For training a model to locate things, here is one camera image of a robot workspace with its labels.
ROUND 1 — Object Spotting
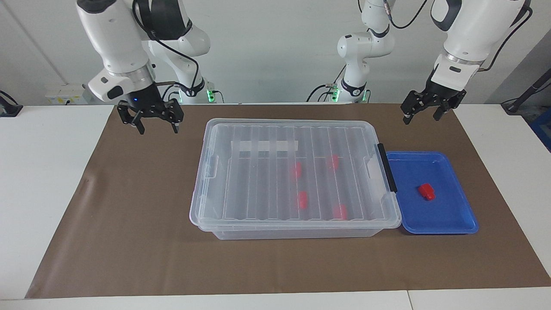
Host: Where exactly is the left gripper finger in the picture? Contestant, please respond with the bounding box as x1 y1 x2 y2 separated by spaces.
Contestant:
401 89 433 126
432 97 458 122

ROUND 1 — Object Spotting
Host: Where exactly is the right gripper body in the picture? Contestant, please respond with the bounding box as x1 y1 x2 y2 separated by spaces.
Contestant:
125 82 167 118

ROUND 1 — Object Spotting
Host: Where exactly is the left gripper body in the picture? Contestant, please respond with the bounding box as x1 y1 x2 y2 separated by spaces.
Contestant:
424 80 468 109

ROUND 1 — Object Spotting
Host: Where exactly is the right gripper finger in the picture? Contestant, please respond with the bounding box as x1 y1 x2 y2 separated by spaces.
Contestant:
117 102 146 135
160 99 185 133

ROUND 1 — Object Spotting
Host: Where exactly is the black box latch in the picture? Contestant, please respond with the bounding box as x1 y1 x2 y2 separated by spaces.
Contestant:
378 143 398 193

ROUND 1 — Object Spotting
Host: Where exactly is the blue box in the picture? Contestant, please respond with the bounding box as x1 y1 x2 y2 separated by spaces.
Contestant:
529 108 551 152

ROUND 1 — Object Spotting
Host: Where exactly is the clear plastic storage box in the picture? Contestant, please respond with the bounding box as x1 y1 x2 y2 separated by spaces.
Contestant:
189 118 402 241

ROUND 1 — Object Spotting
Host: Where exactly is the black stand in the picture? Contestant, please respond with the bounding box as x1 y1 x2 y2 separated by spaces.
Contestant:
501 71 551 114
0 90 23 117

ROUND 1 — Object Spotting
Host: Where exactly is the blue plastic tray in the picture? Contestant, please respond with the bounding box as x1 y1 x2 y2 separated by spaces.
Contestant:
385 151 480 235

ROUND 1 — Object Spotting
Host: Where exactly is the clear plastic lid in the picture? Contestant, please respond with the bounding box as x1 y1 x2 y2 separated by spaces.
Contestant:
189 118 402 229

